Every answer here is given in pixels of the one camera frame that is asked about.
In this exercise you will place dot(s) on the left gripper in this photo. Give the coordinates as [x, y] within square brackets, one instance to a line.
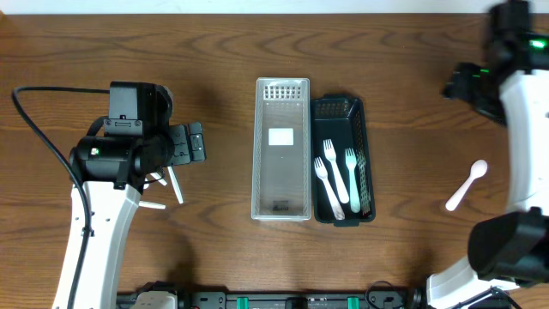
[187, 143]

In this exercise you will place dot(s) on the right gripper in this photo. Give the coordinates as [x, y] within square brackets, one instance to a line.
[465, 86]

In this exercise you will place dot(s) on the pinkish white plastic spoon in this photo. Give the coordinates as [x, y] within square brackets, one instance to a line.
[477, 170]

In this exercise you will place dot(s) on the white plastic fork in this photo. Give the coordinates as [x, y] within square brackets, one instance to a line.
[330, 155]
[322, 174]

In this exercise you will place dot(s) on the pale green plastic fork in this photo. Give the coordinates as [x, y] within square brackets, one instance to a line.
[351, 163]

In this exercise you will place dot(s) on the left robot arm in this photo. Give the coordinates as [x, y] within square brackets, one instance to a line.
[111, 163]

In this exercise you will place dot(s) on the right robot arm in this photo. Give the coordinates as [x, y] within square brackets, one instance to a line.
[509, 251]

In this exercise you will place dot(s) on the white spoon lowest left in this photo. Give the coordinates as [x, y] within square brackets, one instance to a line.
[151, 205]

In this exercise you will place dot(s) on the clear perforated plastic basket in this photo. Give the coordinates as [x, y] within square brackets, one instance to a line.
[281, 177]

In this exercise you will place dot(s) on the dark green perforated basket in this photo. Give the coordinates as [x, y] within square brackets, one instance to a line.
[341, 118]

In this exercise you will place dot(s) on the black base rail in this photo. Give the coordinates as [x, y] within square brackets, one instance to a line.
[382, 297]

